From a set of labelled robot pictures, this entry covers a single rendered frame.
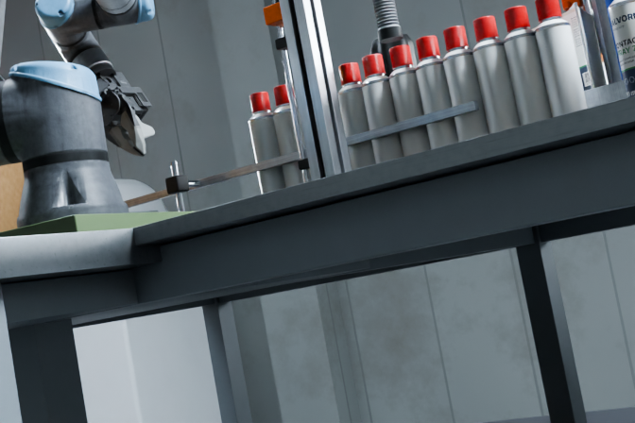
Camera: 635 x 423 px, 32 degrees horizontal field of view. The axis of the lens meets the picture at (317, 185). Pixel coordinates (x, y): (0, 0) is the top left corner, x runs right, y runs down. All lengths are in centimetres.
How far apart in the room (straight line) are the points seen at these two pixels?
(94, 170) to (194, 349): 360
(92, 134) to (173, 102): 405
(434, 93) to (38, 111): 60
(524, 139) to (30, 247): 49
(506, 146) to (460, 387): 391
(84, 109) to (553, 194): 76
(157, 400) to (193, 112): 147
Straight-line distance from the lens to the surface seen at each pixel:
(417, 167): 100
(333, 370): 493
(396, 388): 498
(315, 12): 172
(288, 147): 189
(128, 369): 474
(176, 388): 495
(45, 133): 153
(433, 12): 485
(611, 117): 92
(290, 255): 114
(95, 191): 151
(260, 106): 194
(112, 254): 121
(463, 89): 170
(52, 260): 115
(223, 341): 310
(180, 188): 195
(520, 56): 166
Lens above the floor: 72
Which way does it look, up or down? 6 degrees up
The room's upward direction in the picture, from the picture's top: 10 degrees counter-clockwise
